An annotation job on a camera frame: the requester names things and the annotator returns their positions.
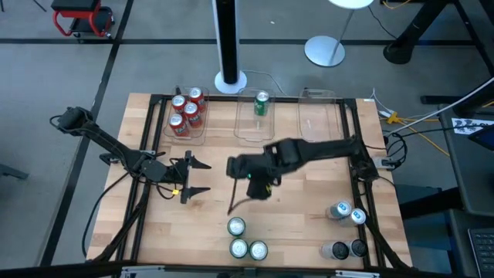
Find white rod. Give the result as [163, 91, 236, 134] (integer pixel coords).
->
[384, 76, 494, 137]

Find dark grey desk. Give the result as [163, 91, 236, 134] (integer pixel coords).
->
[420, 75, 494, 278]

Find red black rolling stool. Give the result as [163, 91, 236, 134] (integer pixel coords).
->
[50, 0, 116, 39]

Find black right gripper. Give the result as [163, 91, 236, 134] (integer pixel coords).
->
[226, 152, 281, 215]

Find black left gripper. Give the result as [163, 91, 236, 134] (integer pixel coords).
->
[165, 151, 212, 205]

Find green Sprite soda can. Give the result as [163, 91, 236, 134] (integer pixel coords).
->
[226, 216, 247, 237]
[249, 240, 269, 262]
[253, 90, 270, 117]
[228, 238, 249, 259]

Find black white tower stand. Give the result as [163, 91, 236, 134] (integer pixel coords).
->
[211, 0, 249, 95]

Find black aluminium table frame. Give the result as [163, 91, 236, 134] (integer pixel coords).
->
[0, 92, 460, 278]

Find white paper black markers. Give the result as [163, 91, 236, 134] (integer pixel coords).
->
[451, 117, 494, 136]

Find black desk leg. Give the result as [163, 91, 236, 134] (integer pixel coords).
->
[383, 0, 451, 66]

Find orange Fanta soda can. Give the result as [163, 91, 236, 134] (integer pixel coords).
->
[183, 102, 203, 129]
[188, 86, 206, 114]
[168, 113, 190, 138]
[171, 94, 188, 115]

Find black coiled cable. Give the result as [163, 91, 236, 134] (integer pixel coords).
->
[384, 133, 409, 168]

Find clear plastic bin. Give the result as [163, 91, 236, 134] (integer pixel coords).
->
[232, 86, 276, 148]
[162, 86, 211, 147]
[296, 88, 343, 150]

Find yellow cable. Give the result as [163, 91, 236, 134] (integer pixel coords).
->
[387, 111, 452, 158]

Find silver blue slim drink can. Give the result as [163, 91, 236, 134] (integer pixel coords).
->
[339, 208, 367, 228]
[325, 200, 353, 221]

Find dark keyboard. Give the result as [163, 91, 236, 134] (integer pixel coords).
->
[467, 227, 494, 278]

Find black floor cable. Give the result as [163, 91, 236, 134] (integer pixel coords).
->
[81, 171, 130, 259]

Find dark tablet screen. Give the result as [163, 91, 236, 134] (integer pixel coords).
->
[478, 124, 494, 152]

